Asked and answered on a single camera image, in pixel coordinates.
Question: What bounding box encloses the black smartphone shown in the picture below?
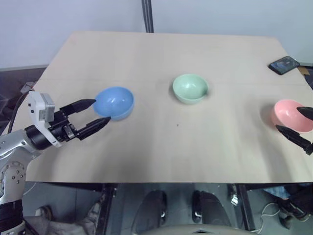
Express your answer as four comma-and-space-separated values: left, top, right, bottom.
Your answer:
268, 55, 301, 75

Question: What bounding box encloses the pink-red bowl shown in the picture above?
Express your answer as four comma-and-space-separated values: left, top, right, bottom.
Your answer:
273, 99, 313, 134

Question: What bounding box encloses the black table leg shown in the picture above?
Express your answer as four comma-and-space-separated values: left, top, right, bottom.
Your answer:
97, 183, 118, 235
235, 184, 256, 231

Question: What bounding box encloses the black shoe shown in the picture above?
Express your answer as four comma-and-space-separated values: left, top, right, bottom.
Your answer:
278, 199, 309, 221

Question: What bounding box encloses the dark grey metal post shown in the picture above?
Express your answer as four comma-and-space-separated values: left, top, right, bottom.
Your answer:
141, 0, 155, 33

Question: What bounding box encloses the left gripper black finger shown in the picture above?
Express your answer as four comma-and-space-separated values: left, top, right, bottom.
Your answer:
77, 117, 112, 141
60, 98, 96, 116

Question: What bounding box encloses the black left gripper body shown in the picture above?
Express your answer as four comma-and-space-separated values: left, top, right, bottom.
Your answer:
47, 107, 81, 143

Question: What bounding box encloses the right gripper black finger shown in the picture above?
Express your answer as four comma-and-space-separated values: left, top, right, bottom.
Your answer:
275, 124, 313, 156
296, 106, 313, 121

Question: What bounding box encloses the grey worn shoe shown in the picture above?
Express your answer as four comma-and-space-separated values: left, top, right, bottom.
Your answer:
35, 205, 53, 222

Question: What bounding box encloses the blue bowl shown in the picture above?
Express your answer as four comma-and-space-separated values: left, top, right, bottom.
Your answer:
93, 86, 135, 121

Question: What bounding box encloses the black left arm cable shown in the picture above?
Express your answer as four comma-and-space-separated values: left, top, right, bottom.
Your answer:
8, 92, 30, 135

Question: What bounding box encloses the brown cardboard piece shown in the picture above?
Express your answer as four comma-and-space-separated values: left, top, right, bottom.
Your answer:
297, 65, 313, 92

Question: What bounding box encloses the green bowl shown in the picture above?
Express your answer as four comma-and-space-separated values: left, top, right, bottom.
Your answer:
172, 74, 209, 104

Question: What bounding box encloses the white floor cable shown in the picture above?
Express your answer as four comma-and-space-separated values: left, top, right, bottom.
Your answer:
258, 202, 286, 232

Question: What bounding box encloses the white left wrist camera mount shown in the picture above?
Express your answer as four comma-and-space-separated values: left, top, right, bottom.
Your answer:
26, 90, 63, 148

